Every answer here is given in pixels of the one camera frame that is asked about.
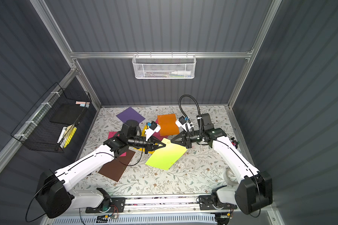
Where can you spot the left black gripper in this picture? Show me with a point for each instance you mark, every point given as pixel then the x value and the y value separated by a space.
pixel 150 144

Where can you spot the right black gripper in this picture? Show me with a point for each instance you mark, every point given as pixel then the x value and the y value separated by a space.
pixel 186 139

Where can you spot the lime green paper sheet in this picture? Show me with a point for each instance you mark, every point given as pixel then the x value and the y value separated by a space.
pixel 164 158

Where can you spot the purple paper sheet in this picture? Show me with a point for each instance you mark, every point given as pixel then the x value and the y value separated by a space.
pixel 130 114

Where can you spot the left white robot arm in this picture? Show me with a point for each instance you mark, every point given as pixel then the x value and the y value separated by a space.
pixel 55 192

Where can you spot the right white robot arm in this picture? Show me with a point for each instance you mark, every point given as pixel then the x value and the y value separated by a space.
pixel 254 190

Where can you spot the magenta paper sheet centre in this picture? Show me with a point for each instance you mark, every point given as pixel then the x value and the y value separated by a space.
pixel 158 134

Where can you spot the magenta paper sheet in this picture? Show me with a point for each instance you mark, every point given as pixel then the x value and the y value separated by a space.
pixel 158 134
pixel 112 134

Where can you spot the yellow paper sheet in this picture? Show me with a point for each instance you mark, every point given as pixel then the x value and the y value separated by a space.
pixel 144 132

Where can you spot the orange paper sheet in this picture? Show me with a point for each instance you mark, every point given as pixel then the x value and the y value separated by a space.
pixel 170 119

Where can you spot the magenta paper sheet left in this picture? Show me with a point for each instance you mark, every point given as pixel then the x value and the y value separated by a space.
pixel 112 134

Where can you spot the brown paper sheet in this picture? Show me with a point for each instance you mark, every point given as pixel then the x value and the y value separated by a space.
pixel 115 169

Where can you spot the white glue bottle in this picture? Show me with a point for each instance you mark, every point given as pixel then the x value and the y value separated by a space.
pixel 181 73

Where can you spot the clear tape roll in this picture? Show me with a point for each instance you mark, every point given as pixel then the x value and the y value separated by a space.
pixel 230 178

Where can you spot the yellow highlighter markers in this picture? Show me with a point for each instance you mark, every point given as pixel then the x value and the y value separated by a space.
pixel 68 135

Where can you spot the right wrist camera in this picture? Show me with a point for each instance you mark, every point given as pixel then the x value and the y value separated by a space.
pixel 183 123

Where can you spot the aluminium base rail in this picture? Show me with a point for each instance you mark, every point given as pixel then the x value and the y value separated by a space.
pixel 189 209

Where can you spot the white wire mesh basket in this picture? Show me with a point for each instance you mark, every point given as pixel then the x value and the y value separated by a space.
pixel 160 66

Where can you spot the black wire basket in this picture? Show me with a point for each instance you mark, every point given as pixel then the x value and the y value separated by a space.
pixel 44 130

